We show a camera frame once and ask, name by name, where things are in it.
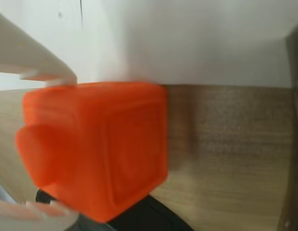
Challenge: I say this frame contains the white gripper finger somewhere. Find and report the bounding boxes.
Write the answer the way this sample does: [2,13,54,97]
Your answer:
[0,9,78,86]
[0,198,79,231]

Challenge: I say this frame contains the white paper sheet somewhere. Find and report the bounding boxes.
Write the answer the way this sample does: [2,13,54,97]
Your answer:
[81,0,298,88]
[0,0,84,91]

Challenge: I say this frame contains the orange cube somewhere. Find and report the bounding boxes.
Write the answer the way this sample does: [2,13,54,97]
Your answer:
[15,81,170,223]

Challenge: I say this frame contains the black round lamp base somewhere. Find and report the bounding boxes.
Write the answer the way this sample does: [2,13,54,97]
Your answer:
[35,188,196,231]

